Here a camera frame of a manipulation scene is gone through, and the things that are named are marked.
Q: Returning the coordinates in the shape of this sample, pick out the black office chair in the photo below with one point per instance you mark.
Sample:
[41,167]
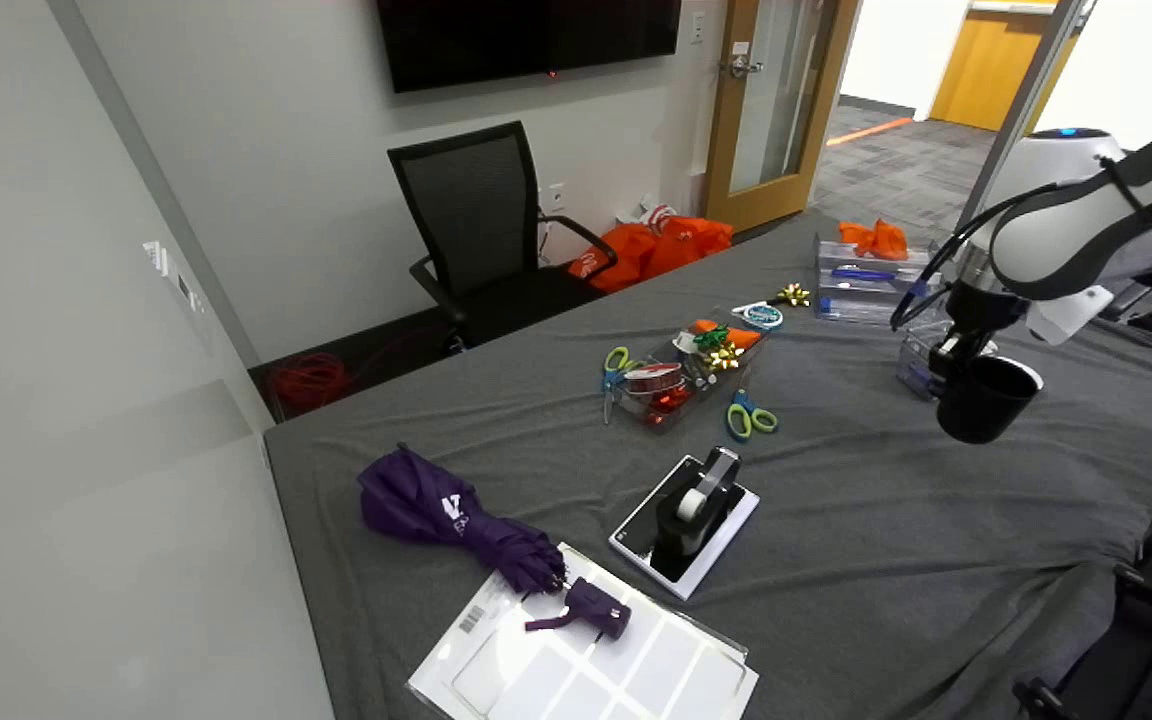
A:
[476,212]

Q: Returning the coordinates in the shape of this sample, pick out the grey tablecloth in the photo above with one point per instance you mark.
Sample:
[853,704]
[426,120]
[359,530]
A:
[889,571]

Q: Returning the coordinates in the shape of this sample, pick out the wooden glass door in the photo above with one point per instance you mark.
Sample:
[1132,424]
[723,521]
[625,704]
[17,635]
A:
[779,84]

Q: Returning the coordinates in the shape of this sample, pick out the black wall television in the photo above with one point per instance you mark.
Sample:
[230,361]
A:
[467,41]

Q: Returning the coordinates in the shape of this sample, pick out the black tape dispenser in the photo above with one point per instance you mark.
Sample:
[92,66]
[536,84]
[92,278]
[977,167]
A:
[695,504]

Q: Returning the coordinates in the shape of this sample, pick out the orange bag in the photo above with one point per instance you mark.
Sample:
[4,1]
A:
[648,250]

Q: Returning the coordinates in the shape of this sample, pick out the purple folded umbrella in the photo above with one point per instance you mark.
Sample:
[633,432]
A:
[420,502]

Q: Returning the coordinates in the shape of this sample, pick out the green handled scissors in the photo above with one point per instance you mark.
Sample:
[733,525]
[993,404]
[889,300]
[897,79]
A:
[745,417]

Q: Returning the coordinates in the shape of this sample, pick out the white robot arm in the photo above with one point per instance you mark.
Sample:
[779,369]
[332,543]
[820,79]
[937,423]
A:
[1075,212]

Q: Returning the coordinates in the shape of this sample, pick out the gold gift bow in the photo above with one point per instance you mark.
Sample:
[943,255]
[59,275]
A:
[793,294]

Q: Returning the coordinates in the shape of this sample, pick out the white label sheets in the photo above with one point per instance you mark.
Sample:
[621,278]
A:
[529,658]

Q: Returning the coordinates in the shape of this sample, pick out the blue tape roll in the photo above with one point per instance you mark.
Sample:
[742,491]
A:
[756,315]

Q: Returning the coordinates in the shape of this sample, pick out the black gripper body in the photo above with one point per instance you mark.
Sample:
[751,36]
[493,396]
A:
[975,320]

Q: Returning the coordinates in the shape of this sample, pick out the orange bow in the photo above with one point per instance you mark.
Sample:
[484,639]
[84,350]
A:
[884,241]

